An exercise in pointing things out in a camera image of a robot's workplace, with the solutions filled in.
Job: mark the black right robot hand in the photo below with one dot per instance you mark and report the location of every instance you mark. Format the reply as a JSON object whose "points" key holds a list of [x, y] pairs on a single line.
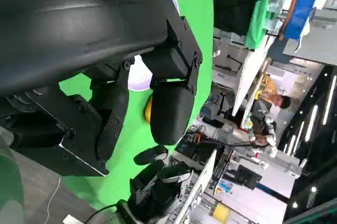
{"points": [[158, 181]]}

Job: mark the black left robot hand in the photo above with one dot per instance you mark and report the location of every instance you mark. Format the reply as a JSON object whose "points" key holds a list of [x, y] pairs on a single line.
{"points": [[79, 23]]}

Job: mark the white desk panel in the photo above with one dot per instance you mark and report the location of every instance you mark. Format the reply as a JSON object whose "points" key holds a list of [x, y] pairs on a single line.
{"points": [[200, 189], [250, 76]]}

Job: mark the orange white toy bread roll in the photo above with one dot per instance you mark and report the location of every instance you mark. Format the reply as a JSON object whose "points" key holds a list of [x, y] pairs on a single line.
{"points": [[147, 110]]}

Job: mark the lilac plate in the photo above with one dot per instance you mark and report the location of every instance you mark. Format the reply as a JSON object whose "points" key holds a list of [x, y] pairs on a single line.
{"points": [[138, 79]]}

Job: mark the black monitor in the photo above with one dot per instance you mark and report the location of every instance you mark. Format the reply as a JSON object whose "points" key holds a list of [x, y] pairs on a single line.
{"points": [[248, 177]]}

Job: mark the black office chair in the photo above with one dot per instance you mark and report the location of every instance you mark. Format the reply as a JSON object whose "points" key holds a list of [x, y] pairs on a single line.
{"points": [[223, 104]]}

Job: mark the white humanoid robot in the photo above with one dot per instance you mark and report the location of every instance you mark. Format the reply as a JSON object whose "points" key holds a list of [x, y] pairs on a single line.
{"points": [[268, 134]]}

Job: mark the person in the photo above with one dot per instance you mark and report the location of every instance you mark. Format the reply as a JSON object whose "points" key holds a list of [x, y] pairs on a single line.
{"points": [[271, 97]]}

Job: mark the hanging green cloth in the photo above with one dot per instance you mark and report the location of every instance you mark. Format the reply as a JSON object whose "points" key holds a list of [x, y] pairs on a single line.
{"points": [[259, 18]]}

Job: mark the blue bag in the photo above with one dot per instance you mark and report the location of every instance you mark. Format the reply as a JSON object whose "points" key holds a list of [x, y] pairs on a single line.
{"points": [[302, 10]]}

